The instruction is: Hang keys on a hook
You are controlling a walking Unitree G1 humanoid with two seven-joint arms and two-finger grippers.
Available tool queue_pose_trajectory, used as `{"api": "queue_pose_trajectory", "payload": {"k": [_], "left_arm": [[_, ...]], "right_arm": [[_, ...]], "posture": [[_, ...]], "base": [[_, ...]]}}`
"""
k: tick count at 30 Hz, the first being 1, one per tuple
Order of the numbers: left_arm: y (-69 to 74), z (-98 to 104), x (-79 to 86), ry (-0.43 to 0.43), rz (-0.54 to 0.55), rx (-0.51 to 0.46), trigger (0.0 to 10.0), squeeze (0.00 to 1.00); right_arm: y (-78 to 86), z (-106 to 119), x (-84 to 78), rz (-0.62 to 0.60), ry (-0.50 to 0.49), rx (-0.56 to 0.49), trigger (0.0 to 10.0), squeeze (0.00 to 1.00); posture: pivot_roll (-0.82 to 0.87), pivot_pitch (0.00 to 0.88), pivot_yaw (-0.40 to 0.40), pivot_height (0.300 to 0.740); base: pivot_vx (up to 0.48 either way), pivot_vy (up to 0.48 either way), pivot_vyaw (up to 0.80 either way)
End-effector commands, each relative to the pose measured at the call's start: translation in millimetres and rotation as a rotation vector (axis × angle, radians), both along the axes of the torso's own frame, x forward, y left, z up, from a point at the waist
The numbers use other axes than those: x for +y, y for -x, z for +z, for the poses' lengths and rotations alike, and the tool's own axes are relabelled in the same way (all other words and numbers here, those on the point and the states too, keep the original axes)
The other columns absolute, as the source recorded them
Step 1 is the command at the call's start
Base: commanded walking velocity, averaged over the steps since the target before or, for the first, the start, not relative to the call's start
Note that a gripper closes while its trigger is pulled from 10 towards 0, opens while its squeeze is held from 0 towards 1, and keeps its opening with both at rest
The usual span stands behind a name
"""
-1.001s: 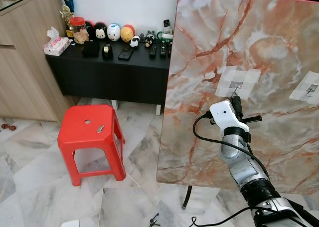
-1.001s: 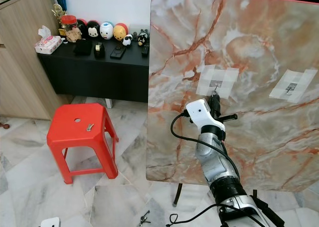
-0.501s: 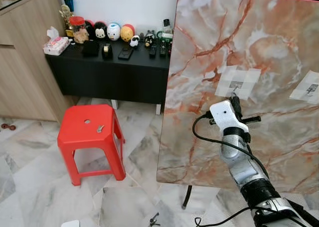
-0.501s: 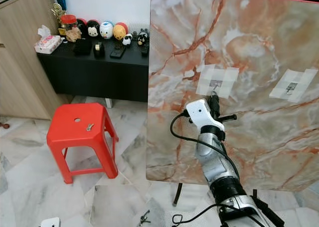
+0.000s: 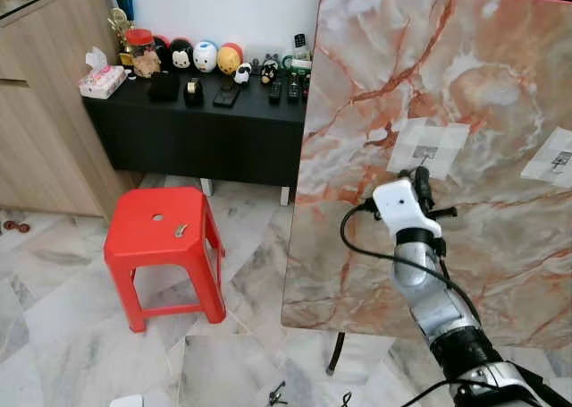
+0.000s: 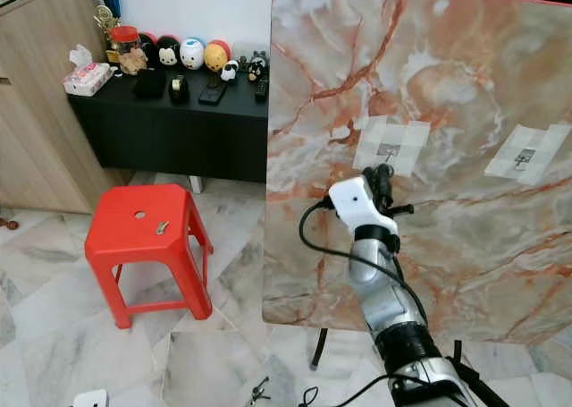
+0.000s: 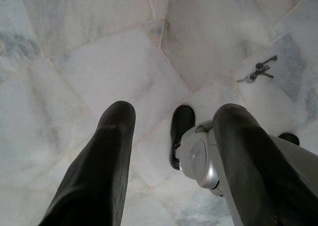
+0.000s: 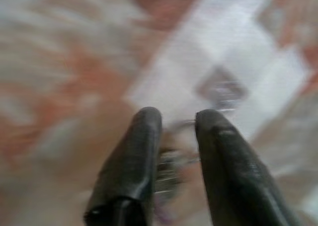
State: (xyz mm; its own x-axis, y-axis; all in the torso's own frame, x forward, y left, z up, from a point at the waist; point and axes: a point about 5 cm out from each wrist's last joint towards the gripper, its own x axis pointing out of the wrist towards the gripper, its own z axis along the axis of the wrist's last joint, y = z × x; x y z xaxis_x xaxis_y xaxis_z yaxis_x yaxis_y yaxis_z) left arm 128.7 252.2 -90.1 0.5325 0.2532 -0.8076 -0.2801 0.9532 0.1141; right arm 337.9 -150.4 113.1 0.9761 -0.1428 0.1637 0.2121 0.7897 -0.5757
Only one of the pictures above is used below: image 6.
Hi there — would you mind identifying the clear tape patch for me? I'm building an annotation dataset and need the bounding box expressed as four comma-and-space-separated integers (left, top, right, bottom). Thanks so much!
484, 125, 564, 186
351, 114, 432, 177

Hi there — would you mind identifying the marble pattern folding table top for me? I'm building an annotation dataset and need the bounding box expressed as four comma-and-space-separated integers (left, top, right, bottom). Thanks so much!
261, 0, 572, 345

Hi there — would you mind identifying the small black plush toy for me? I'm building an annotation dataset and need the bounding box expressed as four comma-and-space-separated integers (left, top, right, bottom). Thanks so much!
246, 56, 267, 81

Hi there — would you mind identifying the flat black remote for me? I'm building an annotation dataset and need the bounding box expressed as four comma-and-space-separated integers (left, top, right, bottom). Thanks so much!
199, 81, 229, 106

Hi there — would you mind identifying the light wooden cabinet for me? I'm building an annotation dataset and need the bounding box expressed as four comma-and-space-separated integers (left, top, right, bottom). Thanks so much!
0, 0, 122, 218

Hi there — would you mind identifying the yellow red plush toy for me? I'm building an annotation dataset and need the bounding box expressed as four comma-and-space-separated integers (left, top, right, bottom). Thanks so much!
204, 40, 231, 73

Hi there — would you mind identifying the long black cabinet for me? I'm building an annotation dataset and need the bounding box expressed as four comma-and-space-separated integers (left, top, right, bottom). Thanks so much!
67, 67, 271, 186

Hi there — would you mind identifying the black tape dispenser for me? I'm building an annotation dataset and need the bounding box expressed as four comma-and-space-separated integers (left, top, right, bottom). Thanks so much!
170, 76, 190, 104

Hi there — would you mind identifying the white blue plush toy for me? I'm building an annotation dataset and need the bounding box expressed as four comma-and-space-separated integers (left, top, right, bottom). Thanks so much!
180, 38, 206, 71

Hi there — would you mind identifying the black clip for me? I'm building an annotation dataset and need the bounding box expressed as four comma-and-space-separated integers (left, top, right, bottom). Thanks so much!
250, 378, 273, 406

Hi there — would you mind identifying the black mouse plush toy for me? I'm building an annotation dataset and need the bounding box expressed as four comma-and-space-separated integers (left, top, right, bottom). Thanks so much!
155, 36, 181, 68

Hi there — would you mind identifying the black pouch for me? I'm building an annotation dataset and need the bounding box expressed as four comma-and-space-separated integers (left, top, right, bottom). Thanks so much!
132, 70, 166, 100

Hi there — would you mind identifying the red plastic stool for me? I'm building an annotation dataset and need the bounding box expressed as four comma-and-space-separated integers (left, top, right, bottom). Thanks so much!
84, 184, 215, 330

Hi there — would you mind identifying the pink white tissue box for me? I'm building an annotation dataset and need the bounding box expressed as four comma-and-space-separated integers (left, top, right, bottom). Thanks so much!
63, 45, 113, 98

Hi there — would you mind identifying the brown plush toy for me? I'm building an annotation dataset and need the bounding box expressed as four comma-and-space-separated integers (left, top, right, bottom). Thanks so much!
118, 49, 148, 75

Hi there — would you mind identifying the clear jar with red lid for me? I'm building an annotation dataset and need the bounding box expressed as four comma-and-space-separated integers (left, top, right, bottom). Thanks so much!
109, 25, 140, 64

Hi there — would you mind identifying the gold blue trophy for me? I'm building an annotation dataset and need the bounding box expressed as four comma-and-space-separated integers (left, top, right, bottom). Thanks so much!
94, 0, 124, 52

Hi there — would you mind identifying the white floor object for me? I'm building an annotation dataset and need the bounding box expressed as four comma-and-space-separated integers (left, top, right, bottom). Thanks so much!
73, 389, 110, 407

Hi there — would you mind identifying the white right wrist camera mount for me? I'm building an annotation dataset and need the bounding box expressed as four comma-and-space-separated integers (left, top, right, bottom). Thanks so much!
328, 176, 400, 238

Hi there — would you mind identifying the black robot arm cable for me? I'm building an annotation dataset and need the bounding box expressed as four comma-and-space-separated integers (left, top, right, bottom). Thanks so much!
299, 197, 443, 336

